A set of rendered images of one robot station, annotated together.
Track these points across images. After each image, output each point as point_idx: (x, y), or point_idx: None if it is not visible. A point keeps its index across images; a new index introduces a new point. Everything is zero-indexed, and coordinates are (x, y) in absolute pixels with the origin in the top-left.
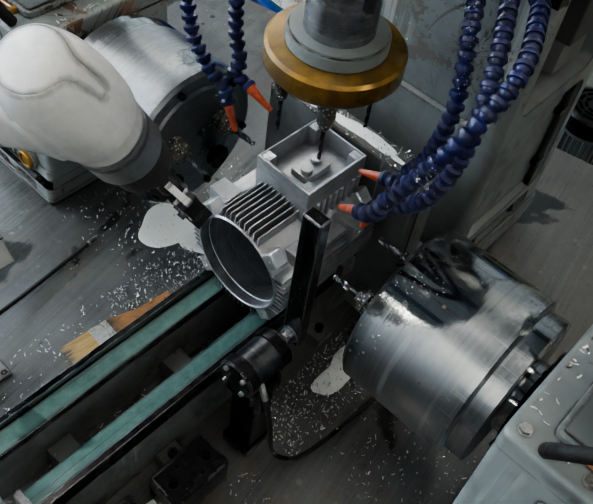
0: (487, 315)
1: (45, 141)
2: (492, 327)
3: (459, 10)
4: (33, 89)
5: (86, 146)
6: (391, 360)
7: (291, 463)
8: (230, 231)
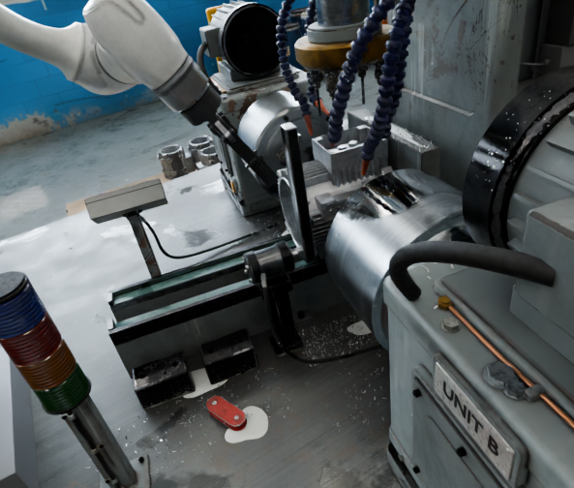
0: (418, 209)
1: (111, 54)
2: (419, 216)
3: (455, 19)
4: (91, 7)
5: (132, 57)
6: (344, 252)
7: (308, 370)
8: None
